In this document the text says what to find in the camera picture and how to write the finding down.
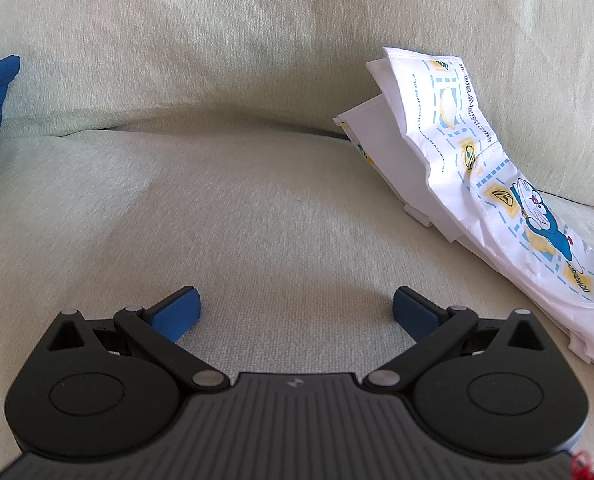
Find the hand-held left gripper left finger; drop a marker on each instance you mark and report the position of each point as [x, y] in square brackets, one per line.
[177, 312]

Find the white cartoon print shopping bag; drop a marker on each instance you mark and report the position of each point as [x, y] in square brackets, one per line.
[447, 180]

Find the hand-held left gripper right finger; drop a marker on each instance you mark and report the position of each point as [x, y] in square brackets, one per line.
[417, 312]

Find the cream sofa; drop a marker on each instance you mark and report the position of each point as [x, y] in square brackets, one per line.
[277, 185]

